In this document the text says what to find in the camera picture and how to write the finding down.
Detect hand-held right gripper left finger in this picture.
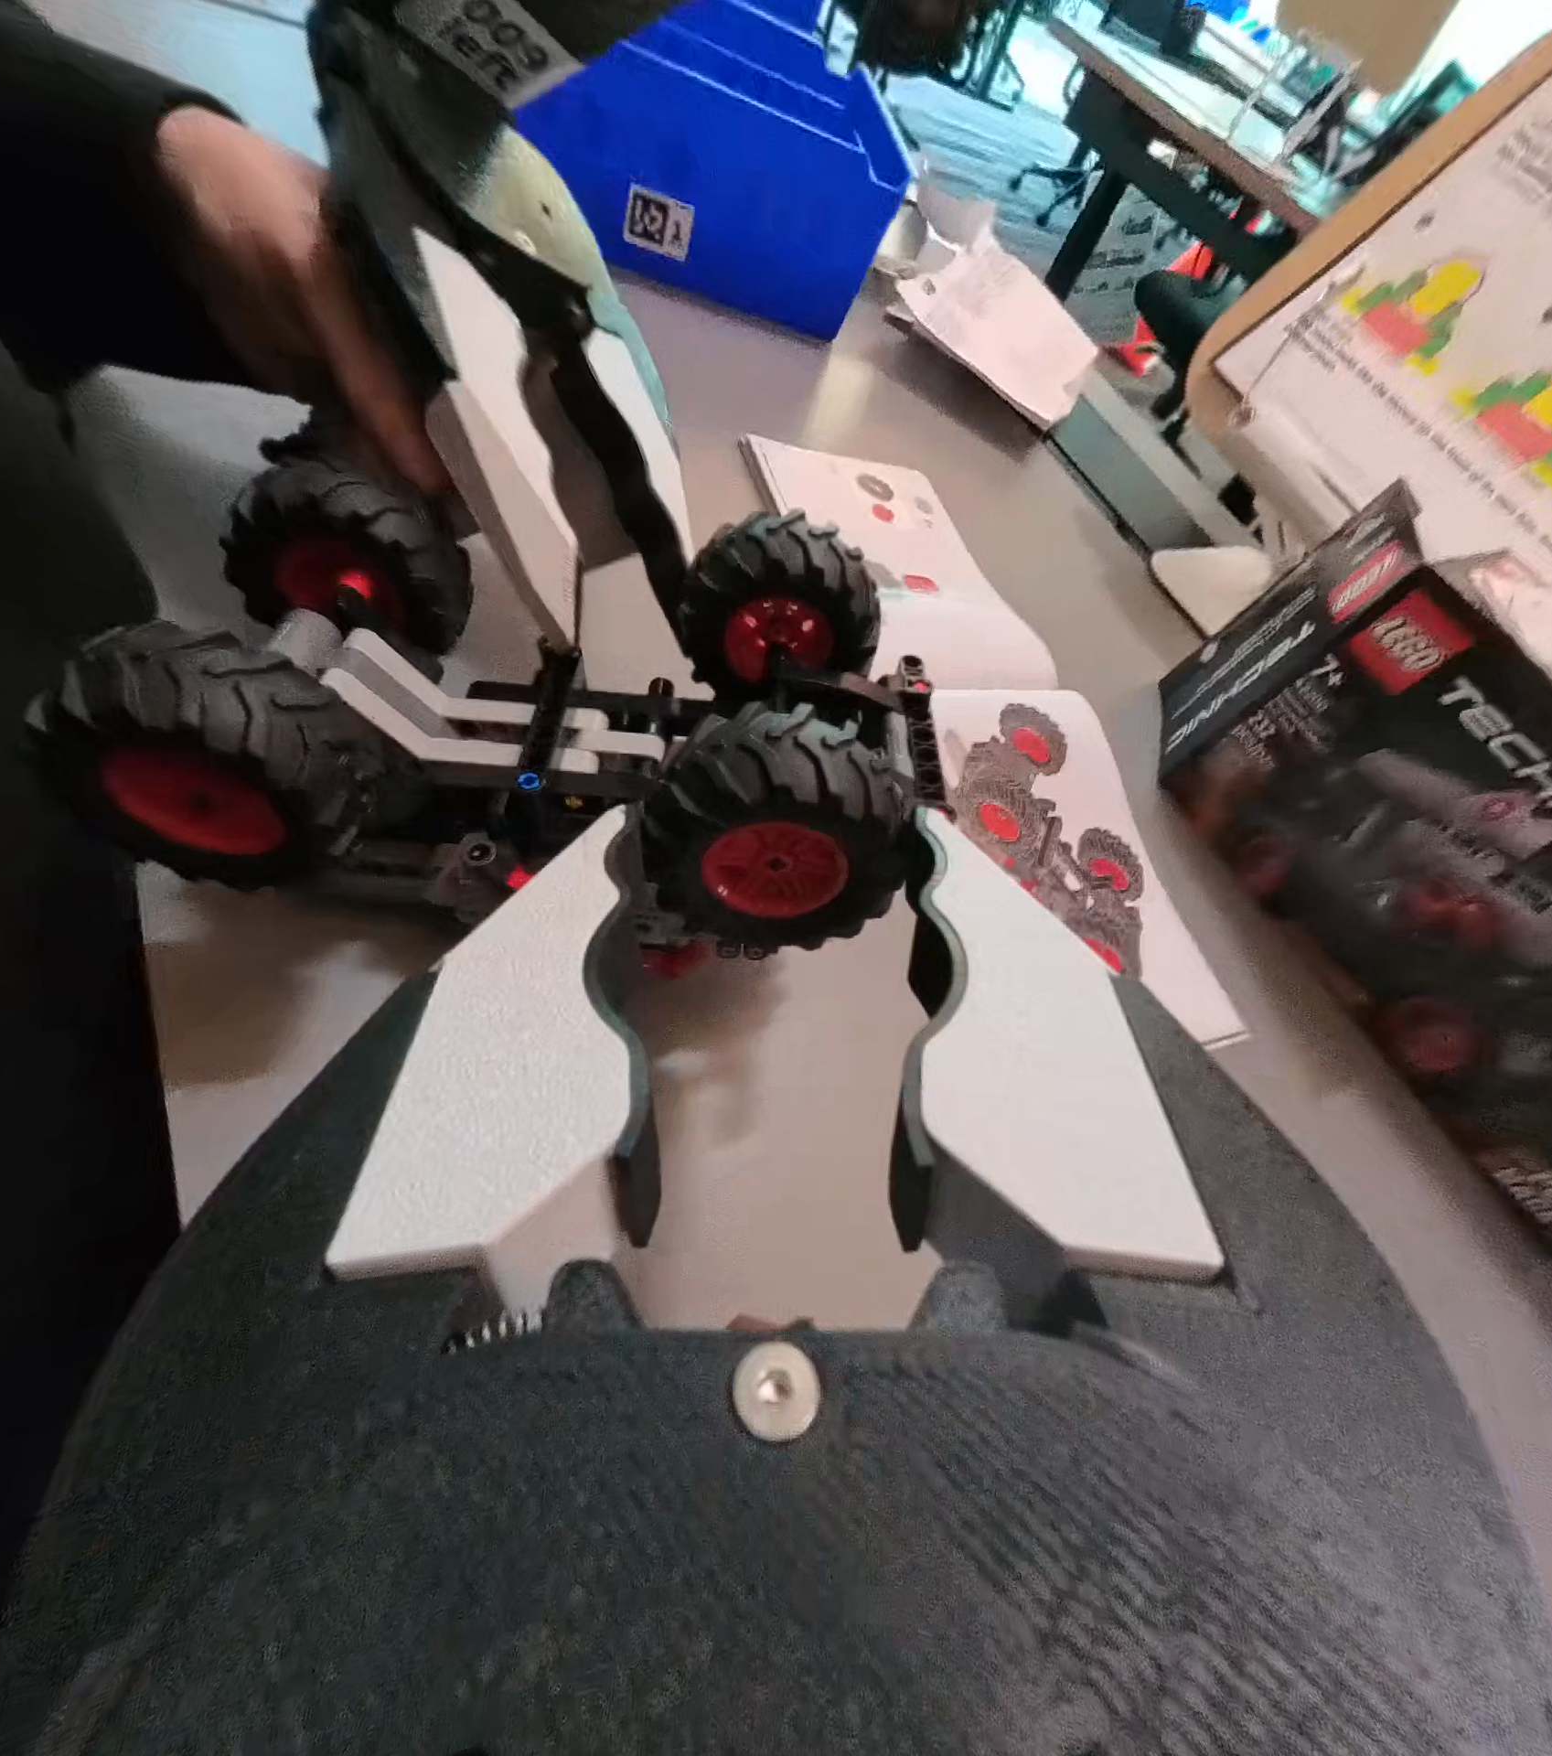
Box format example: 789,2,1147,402
327,805,661,1283

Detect white paper sheets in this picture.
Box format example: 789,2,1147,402
885,191,1102,430

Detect grey desk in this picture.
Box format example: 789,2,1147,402
63,267,1552,1717

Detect red and black object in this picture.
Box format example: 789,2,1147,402
1124,206,1273,380

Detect cardboard board with printed sheet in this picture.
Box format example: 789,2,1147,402
1184,0,1552,667

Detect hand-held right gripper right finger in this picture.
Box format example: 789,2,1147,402
888,805,1229,1286

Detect black toy box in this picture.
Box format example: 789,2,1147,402
1158,480,1552,1256

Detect blue plastic bin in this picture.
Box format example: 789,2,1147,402
516,21,918,344
664,0,889,118

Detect open instruction booklet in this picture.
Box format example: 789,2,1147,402
738,431,1253,1054

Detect background table with black legs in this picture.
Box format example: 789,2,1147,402
1046,11,1356,303

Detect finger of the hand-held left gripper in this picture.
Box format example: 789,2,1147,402
412,226,586,649
526,321,707,687

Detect person's left hand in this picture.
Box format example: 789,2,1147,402
157,109,451,496

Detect person's left forearm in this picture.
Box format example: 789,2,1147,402
0,0,229,398

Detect toy monster truck chassis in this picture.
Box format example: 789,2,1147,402
23,439,955,982

